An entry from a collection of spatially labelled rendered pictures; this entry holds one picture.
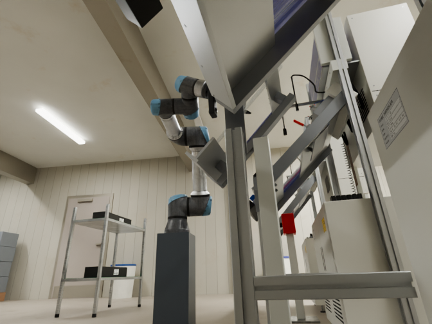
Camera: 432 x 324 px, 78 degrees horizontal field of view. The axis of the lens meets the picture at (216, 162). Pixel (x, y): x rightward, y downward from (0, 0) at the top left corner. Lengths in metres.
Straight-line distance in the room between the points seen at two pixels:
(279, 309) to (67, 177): 6.91
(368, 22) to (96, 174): 6.32
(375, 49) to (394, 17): 0.25
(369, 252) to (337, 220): 0.17
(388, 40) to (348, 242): 1.12
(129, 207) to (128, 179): 0.71
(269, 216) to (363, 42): 1.20
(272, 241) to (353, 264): 0.45
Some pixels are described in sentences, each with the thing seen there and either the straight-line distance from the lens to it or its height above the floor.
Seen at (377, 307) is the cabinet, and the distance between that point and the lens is 1.34.
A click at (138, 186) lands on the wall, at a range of 6.52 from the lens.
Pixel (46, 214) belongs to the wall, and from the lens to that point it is 7.51.
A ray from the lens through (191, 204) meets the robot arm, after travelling 1.59.
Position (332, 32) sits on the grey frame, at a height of 1.58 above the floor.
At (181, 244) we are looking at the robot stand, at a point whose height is 0.48.
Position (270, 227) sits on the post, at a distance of 0.98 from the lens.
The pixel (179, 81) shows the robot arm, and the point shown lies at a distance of 1.22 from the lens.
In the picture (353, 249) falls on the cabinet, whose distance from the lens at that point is 1.33.
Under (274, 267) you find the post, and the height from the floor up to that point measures 0.34.
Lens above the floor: 0.32
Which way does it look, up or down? 23 degrees up
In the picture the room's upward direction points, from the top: 2 degrees counter-clockwise
